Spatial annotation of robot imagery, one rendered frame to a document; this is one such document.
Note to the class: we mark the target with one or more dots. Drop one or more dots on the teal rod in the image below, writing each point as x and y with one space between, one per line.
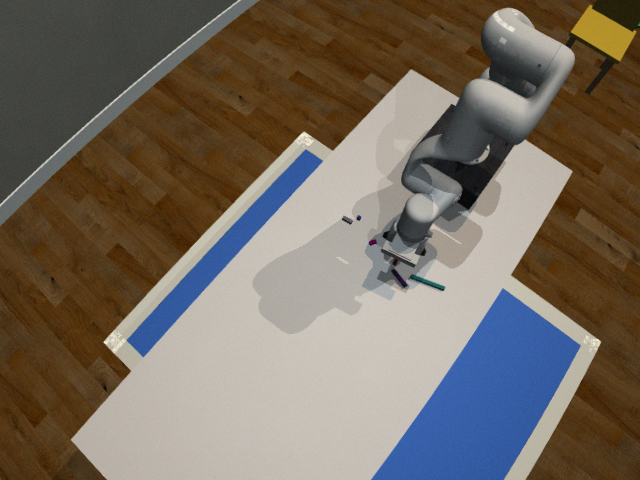
438 286

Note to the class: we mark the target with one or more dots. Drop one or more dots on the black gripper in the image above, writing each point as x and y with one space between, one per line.
390 235

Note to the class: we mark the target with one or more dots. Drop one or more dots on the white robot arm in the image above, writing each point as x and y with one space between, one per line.
484 109

